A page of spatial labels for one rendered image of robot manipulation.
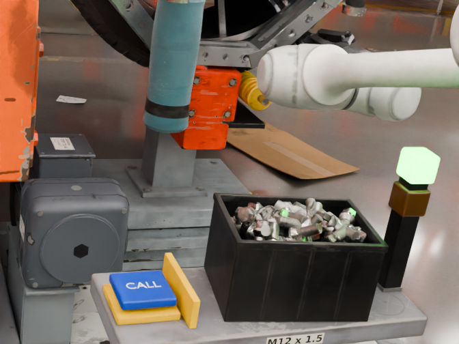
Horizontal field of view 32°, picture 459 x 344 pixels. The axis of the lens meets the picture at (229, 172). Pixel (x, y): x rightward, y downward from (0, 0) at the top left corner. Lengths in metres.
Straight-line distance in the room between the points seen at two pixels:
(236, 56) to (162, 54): 0.23
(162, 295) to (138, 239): 0.83
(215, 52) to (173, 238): 0.44
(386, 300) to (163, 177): 0.85
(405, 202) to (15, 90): 0.54
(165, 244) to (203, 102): 0.35
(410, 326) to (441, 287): 1.10
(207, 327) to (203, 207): 0.85
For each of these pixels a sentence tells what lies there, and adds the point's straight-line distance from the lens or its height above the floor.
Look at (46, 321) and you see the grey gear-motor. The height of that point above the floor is 0.14.
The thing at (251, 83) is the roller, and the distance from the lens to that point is 1.71.
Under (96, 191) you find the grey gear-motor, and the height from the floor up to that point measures 0.40.
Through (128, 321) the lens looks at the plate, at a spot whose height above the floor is 0.46.
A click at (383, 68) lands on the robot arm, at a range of 1.24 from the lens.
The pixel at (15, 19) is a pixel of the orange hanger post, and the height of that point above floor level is 0.75.
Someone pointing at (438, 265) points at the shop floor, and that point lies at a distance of 2.32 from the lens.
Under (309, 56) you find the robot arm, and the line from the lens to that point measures 1.33.
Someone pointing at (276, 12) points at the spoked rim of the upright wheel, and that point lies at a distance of 1.76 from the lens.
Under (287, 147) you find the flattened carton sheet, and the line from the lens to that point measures 2.93.
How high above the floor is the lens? 1.00
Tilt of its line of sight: 22 degrees down
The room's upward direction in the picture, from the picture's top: 9 degrees clockwise
